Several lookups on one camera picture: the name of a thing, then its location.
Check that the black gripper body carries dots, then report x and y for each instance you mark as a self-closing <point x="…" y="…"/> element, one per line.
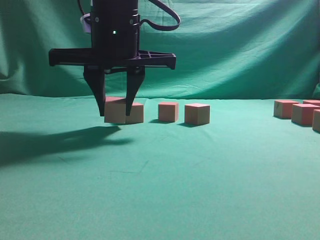
<point x="115" y="42"/>

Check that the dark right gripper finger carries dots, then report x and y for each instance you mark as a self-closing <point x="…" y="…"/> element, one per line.
<point x="134" y="79"/>

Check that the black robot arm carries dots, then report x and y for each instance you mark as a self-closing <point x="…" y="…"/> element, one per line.
<point x="131" y="6"/>

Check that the green cloth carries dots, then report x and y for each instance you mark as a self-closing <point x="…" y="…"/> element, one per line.
<point x="246" y="175"/>

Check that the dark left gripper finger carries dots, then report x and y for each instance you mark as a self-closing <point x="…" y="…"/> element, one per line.
<point x="95" y="78"/>

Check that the pink cube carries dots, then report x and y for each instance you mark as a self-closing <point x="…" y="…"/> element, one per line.
<point x="197" y="114"/>
<point x="168" y="111"/>
<point x="316" y="120"/>
<point x="302" y="114"/>
<point x="312" y="102"/>
<point x="136" y="115"/>
<point x="282" y="108"/>
<point x="115" y="110"/>

